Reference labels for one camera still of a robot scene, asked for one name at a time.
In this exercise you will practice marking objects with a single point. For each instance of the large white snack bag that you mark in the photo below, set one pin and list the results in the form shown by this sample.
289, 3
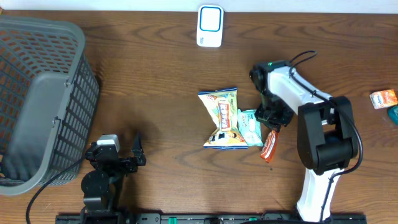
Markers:
222, 107

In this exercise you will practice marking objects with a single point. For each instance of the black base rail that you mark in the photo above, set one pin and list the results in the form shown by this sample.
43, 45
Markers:
155, 218

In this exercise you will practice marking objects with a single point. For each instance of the red snack packet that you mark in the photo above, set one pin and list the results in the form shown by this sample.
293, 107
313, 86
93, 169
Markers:
269, 146

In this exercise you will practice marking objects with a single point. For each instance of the teal wet wipes packet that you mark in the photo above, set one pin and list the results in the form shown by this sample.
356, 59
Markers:
250, 127

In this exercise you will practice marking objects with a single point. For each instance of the dark grey plastic basket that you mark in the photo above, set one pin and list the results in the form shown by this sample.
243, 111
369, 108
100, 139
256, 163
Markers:
49, 96

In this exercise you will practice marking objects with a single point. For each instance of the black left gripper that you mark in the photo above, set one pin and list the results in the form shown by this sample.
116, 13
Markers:
131, 165

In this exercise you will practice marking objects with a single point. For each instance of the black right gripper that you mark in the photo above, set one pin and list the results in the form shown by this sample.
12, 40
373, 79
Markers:
282, 120

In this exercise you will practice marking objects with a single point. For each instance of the teal mouthwash bottle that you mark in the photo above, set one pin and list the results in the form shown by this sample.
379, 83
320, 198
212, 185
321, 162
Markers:
393, 114

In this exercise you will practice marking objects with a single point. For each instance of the white barcode scanner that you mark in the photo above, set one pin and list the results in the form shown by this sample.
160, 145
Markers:
210, 26

